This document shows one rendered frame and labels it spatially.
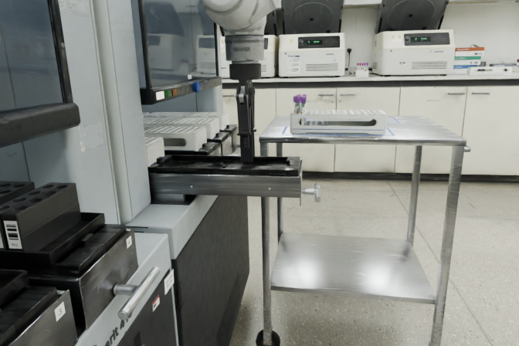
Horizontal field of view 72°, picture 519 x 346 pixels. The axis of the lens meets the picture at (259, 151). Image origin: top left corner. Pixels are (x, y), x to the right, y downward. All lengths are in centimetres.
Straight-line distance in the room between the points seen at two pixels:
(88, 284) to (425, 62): 301
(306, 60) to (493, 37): 182
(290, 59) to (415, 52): 100
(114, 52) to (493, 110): 309
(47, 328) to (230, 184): 47
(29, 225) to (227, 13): 42
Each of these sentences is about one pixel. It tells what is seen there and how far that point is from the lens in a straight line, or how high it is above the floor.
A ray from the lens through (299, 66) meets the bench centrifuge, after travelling 310.
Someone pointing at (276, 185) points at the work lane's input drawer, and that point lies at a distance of 79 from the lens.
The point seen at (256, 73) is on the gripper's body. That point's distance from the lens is 83.
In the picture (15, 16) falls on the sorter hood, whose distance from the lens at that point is 53.
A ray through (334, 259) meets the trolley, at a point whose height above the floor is 28.
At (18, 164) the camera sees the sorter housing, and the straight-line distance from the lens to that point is 67.
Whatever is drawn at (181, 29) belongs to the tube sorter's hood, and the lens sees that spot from 102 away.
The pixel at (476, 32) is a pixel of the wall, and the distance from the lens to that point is 403.
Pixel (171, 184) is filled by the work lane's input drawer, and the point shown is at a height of 78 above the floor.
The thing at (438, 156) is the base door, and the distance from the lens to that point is 338.
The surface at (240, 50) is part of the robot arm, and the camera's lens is 82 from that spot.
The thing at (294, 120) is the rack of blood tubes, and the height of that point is 86.
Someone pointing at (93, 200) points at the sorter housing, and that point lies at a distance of 66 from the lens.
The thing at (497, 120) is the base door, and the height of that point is 55.
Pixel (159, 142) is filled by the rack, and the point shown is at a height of 86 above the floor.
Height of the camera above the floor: 105
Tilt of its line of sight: 14 degrees down
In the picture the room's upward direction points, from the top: 1 degrees counter-clockwise
